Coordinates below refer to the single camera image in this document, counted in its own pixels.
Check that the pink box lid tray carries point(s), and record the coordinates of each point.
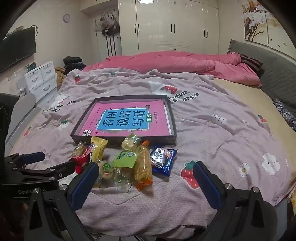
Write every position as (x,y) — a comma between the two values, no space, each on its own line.
(122,98)

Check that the pale clear snack packet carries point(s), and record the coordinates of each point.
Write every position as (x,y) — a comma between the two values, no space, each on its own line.
(130,141)

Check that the dark clothes pile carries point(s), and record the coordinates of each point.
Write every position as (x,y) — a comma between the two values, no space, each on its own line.
(72,62)

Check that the white wardrobe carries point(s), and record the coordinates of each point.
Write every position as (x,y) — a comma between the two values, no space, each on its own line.
(161,23)

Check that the round cake packet green label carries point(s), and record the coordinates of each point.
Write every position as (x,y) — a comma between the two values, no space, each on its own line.
(105,172)

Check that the red long snack packet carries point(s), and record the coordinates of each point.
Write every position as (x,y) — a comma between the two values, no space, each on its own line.
(81,162)

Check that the dark striped pillow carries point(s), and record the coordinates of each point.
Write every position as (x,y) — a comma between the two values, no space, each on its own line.
(252,62)

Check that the clear packet of tan pastries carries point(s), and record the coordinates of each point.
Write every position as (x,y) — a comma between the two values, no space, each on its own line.
(78,149)

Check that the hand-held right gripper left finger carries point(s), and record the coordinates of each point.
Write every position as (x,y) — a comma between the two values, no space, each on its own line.
(84,187)

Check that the white drawer chest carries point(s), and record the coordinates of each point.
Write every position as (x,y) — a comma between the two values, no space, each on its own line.
(39,76)

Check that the yellow knitted cloth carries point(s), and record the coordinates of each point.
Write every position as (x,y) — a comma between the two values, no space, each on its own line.
(59,76)

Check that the beige bed sheet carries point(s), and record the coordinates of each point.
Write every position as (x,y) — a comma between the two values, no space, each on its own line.
(249,97)

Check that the pink book blue label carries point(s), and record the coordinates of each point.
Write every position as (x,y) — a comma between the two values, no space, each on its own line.
(152,111)

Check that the tree blossom wall mural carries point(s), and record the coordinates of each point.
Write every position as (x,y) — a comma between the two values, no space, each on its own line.
(256,20)

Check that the black television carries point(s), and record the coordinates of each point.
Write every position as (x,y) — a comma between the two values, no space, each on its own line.
(16,51)

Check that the pink quilt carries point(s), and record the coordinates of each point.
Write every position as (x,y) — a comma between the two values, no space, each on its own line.
(173,61)

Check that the grey padded headboard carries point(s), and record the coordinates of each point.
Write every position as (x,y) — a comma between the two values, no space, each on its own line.
(272,69)

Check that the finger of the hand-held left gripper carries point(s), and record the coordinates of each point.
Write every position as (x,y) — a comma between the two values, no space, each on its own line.
(34,157)
(57,169)

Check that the dark patterned cloth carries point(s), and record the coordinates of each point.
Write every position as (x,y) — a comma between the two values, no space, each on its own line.
(286,115)

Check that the round wall clock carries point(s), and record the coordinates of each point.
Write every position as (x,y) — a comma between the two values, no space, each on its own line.
(66,18)

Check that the orange egg roll packet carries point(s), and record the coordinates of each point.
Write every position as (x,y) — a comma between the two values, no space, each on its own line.
(142,166)

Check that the pink strawberry printed blanket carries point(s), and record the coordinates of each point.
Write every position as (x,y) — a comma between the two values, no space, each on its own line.
(208,139)

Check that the hanging hats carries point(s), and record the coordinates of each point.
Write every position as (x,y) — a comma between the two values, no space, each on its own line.
(107,25)

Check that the yellow long snack packet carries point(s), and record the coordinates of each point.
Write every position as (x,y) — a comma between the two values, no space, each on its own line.
(98,148)

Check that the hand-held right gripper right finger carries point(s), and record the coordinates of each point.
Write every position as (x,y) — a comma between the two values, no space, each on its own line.
(207,185)

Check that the grey chair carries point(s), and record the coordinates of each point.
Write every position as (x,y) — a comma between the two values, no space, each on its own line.
(20,111)

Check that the blue cookie packet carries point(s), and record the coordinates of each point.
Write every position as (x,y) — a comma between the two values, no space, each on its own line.
(163,162)

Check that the green label snack packet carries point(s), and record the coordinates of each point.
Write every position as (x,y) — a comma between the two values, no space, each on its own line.
(123,158)

